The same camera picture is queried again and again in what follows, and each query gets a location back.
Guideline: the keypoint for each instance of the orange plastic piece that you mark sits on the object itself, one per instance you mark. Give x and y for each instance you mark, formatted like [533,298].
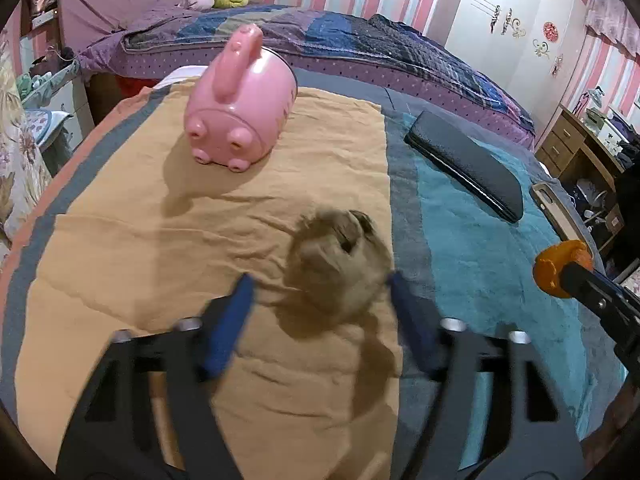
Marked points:
[550,272]

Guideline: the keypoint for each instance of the purple bed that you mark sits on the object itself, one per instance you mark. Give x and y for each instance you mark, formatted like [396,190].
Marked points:
[325,35]

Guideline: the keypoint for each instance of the white bedside cabinet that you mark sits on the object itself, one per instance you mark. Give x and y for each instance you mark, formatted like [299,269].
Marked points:
[70,100]

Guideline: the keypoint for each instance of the white wardrobe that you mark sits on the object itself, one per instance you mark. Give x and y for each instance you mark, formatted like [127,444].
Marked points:
[520,50]

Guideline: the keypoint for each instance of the pink curtain valance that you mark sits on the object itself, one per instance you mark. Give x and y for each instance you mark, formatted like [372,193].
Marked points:
[612,20]

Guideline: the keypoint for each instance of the pink plush toy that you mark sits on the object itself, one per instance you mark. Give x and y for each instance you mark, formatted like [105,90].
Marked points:
[197,1]

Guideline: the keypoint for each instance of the floral patterned cloth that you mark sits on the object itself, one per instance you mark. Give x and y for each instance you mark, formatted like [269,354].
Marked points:
[20,170]

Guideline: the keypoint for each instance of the black phone case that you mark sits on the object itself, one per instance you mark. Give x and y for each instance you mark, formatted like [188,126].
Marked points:
[465,160]

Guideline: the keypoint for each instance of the red round wardrobe sticker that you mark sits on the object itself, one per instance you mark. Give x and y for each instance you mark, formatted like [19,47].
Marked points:
[550,30]

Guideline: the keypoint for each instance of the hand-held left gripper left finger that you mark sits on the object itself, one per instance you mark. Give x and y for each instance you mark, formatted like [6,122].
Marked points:
[230,325]

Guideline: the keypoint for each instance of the striped purple blue quilt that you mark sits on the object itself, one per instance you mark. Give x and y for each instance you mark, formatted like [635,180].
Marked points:
[350,35]

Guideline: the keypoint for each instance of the pink piggy bank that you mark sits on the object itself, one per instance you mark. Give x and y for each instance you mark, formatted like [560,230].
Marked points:
[250,105]

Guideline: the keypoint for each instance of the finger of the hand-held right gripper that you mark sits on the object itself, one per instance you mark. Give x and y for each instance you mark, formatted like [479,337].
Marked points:
[615,285]
[615,325]

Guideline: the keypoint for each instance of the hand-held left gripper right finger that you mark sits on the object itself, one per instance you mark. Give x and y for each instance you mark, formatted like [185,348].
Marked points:
[412,315]

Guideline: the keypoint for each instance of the beige phone case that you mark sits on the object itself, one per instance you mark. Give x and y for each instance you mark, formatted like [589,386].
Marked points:
[560,215]

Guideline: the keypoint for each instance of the wooden desk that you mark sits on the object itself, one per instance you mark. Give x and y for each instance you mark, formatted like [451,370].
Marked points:
[565,145]

